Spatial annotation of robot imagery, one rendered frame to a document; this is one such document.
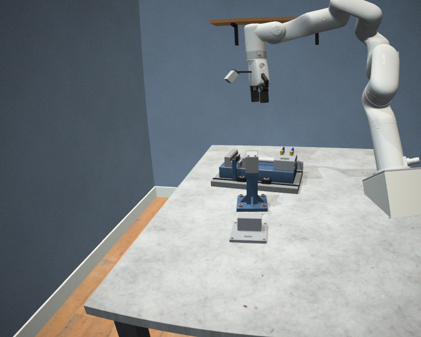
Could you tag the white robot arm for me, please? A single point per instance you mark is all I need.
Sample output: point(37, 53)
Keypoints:
point(382, 67)

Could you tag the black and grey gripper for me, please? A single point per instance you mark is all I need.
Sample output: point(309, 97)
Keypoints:
point(259, 78)

